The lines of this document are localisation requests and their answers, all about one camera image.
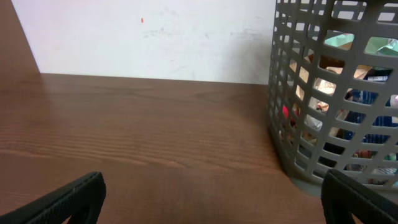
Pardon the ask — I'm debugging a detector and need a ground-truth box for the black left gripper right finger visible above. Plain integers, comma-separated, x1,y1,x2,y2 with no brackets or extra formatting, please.
321,169,397,224

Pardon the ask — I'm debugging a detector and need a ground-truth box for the colourful Kleenex tissue multipack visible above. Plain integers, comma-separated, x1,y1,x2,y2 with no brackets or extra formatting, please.
323,68,398,162

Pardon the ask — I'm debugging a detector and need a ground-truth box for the orange yellow pasta packet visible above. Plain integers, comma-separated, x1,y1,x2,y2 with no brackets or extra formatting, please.
282,104,300,127

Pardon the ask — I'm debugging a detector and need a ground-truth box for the light blue wipes packet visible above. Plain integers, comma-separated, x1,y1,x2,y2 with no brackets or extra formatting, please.
324,33,397,57

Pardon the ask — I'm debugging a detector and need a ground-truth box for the beige snack bag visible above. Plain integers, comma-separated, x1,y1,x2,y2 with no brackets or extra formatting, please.
287,54,374,147

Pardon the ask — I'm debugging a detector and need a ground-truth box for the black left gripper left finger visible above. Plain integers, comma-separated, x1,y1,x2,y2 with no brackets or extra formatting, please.
1,172,106,224

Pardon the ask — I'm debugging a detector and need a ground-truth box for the grey plastic basket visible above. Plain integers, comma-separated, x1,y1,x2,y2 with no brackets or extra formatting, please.
267,1,397,199

